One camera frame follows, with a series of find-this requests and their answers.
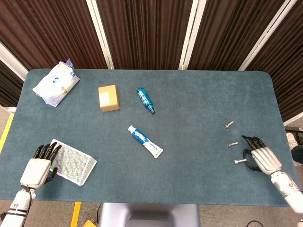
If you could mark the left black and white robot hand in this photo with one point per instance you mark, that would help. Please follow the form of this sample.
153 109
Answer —
35 170

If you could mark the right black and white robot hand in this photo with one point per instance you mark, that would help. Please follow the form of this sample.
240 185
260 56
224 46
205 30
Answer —
266 158

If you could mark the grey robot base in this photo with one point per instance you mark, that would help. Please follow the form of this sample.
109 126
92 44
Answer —
149 215

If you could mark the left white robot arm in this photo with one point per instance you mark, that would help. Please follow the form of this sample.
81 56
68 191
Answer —
17 205

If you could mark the white shoe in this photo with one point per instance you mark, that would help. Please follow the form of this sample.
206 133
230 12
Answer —
290 139

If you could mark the yellow floor tape strip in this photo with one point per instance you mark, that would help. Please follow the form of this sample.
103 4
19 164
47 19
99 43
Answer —
6 132
76 214

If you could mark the orange object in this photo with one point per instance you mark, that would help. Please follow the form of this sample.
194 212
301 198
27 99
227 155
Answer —
89 223

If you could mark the blue felt table mat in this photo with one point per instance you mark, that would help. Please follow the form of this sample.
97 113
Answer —
189 179

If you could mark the white tissue pack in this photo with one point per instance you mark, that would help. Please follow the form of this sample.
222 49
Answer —
55 85

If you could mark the brown pleated screen panel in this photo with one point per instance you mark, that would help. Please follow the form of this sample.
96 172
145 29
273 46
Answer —
288 59
47 28
7 87
232 30
146 30

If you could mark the small cardboard box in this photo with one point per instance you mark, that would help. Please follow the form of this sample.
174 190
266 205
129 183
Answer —
109 99

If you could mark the blue white toothpaste tube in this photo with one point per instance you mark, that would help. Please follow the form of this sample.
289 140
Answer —
144 140

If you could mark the blue spray bottle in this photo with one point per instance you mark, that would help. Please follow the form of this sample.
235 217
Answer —
145 98

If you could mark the white screen frame post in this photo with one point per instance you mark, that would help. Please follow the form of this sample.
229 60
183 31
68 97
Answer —
99 30
11 61
293 121
262 37
190 35

